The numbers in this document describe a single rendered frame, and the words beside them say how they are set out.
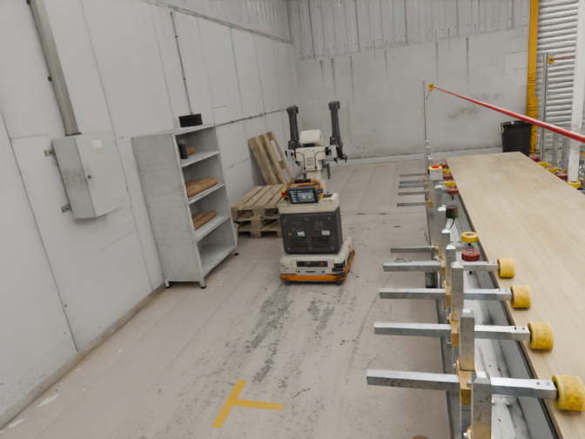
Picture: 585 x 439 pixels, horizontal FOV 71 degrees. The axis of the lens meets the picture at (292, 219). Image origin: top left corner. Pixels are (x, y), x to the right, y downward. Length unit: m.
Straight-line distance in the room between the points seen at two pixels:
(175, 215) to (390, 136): 6.59
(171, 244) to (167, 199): 0.46
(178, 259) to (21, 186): 1.64
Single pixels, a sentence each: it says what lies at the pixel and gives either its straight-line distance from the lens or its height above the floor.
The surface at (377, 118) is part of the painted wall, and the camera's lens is 9.77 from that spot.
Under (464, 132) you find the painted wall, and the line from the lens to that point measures 9.84.
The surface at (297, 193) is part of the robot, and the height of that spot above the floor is 0.90.
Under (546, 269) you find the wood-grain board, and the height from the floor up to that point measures 0.90.
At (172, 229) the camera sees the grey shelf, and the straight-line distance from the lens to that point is 4.19.
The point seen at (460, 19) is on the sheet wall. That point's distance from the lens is 9.81.
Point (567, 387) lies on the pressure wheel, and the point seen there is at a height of 0.97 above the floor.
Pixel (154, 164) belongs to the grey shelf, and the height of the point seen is 1.28.
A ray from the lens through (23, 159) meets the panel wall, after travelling 3.34.
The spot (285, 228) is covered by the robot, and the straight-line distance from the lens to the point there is 3.87.
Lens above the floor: 1.73
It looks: 17 degrees down
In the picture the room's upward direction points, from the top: 8 degrees counter-clockwise
